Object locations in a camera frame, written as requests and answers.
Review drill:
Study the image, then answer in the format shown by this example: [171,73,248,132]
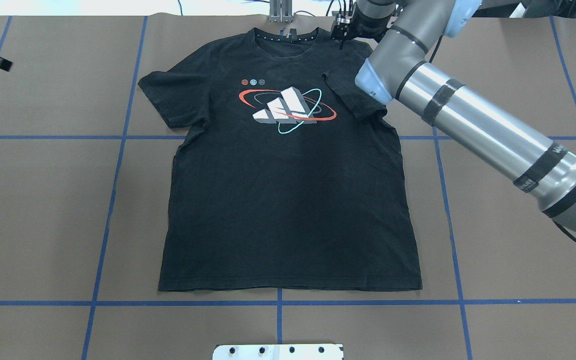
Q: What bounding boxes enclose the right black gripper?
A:
[331,12,369,42]

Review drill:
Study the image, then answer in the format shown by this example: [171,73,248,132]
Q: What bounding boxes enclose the black graphic t-shirt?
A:
[138,28,423,292]

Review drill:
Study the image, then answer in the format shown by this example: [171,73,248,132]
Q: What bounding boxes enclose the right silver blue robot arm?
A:
[331,0,576,234]

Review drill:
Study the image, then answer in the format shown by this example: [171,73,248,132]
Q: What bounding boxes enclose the brown paper table cover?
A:
[0,13,576,360]

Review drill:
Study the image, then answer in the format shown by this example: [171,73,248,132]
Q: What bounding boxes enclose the aluminium frame post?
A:
[268,0,294,23]

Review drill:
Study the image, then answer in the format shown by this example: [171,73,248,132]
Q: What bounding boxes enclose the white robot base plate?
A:
[212,342,346,360]

